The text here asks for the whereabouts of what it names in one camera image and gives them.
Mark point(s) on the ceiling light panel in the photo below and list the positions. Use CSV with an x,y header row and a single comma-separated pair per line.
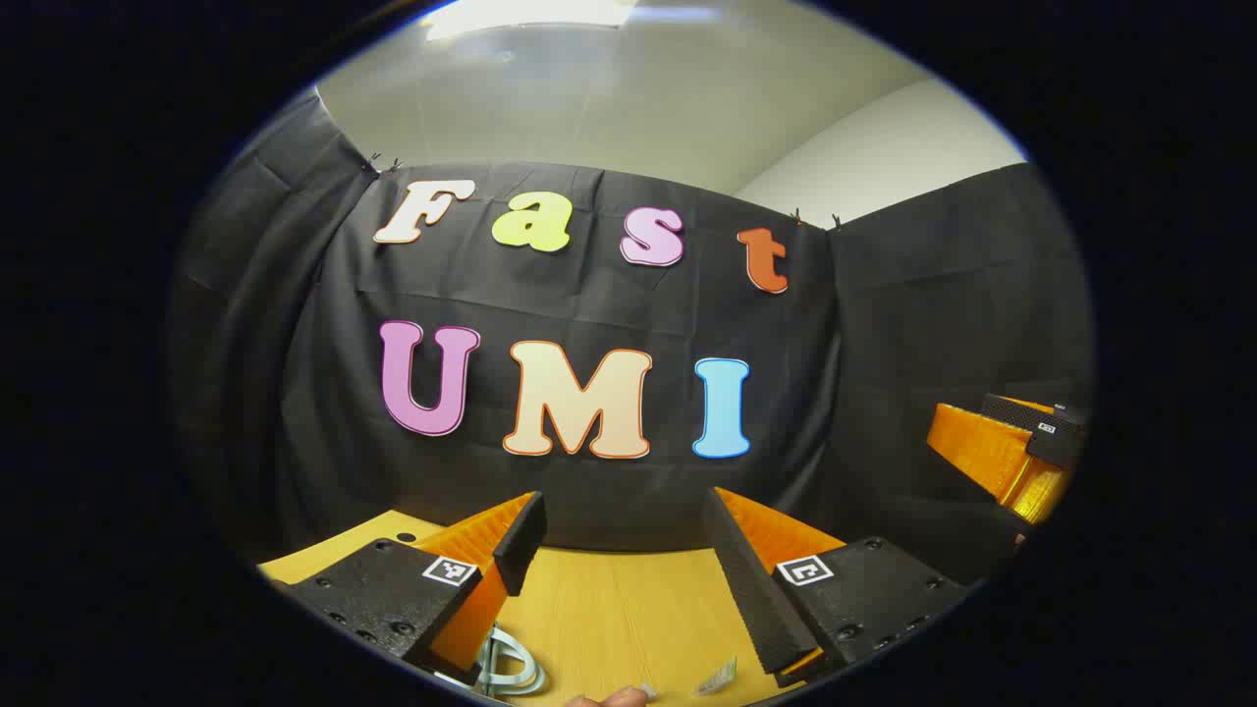
x,y
530,15

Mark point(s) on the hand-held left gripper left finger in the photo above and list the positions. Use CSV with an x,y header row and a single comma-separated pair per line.
x,y
520,545

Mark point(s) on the black backdrop cloth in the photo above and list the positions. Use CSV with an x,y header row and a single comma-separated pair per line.
x,y
589,295

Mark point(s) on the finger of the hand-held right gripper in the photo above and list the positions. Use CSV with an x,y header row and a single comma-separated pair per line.
x,y
982,447

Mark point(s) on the peach rounded object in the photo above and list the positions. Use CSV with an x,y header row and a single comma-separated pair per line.
x,y
609,699

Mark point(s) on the white green printed tube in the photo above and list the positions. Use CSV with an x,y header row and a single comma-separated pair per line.
x,y
717,678

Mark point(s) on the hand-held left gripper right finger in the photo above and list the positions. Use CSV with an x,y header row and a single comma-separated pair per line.
x,y
751,579

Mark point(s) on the light blue suitcase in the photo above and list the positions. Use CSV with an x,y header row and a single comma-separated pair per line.
x,y
535,676

